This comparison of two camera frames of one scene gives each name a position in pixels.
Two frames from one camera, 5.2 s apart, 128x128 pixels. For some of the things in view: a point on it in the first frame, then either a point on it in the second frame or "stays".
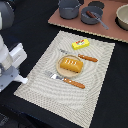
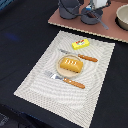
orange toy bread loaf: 71,64 stays
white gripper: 9,67 → 96,4
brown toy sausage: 90,14 stays
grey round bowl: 88,20 stays
